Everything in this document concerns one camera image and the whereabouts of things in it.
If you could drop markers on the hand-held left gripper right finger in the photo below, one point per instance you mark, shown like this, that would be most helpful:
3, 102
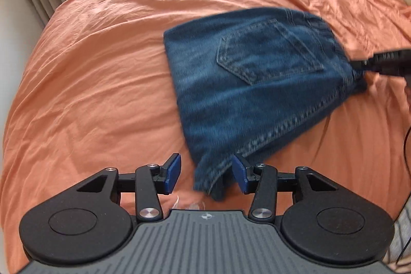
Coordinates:
239, 172

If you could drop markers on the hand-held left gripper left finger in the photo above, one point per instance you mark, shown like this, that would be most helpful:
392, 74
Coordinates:
173, 174

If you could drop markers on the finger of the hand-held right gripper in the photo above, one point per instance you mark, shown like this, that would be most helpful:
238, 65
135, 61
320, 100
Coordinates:
390, 55
379, 68

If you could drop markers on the blue denim pants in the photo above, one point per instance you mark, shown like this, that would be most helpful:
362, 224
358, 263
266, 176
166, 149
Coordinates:
257, 94

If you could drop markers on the orange bed sheet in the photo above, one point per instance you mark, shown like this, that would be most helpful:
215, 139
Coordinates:
96, 84

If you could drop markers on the person's striped grey clothing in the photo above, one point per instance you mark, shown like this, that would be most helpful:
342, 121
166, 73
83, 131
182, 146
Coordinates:
401, 245

